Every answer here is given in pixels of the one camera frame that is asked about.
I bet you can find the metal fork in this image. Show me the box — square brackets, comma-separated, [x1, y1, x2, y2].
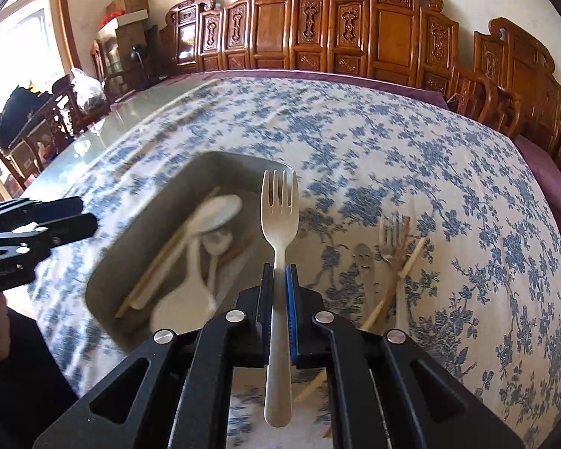
[378, 213, 410, 268]

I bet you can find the grey metal tray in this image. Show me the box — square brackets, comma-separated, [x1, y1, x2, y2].
[84, 151, 303, 357]

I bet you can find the long carved wooden sofa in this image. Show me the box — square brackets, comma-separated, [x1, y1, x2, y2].
[158, 0, 497, 119]

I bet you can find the black desk lamp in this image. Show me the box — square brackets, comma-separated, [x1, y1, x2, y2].
[129, 43, 151, 69]

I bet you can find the beige plastic fork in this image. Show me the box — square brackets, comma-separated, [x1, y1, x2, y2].
[260, 169, 301, 428]

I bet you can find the wooden chair left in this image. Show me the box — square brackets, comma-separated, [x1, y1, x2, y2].
[0, 85, 58, 151]

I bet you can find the brown cardboard box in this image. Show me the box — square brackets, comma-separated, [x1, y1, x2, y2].
[105, 0, 149, 15]

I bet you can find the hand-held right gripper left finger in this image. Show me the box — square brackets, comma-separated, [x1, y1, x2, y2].
[33, 264, 275, 449]

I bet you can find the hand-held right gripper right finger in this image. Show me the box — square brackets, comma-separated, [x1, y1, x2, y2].
[285, 264, 527, 449]

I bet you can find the wooden door frame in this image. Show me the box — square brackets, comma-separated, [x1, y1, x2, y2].
[55, 0, 83, 74]

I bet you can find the purple armchair cushion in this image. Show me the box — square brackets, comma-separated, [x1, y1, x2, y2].
[513, 135, 561, 245]

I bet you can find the tall wooden chair back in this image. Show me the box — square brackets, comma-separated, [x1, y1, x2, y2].
[89, 39, 107, 83]

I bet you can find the flat white box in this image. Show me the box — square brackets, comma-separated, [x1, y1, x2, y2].
[98, 9, 150, 30]

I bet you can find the brown wooden chopstick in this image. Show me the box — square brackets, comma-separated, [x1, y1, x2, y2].
[360, 215, 411, 334]
[215, 233, 259, 275]

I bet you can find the white plastic bag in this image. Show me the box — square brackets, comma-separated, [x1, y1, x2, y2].
[70, 67, 107, 114]

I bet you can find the blue floral tablecloth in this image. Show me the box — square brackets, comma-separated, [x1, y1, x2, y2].
[25, 77, 561, 449]

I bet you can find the wooden dining chair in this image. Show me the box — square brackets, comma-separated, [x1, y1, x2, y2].
[47, 75, 114, 138]
[0, 135, 45, 190]

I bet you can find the light wooden chopstick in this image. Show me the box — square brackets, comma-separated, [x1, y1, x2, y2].
[128, 243, 192, 312]
[398, 238, 427, 283]
[293, 368, 329, 404]
[114, 186, 222, 321]

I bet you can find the stack of dark boxes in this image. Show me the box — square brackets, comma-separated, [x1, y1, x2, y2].
[96, 23, 162, 76]

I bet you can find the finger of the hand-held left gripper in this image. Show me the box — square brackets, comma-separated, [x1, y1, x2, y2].
[0, 196, 85, 233]
[0, 213, 99, 263]

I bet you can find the purple sofa cushion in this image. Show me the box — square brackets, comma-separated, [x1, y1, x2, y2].
[182, 68, 450, 109]

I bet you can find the large white spoon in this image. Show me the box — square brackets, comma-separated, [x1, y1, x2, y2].
[168, 194, 244, 263]

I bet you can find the carved wooden armchair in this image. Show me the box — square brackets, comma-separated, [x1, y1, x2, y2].
[453, 17, 561, 170]

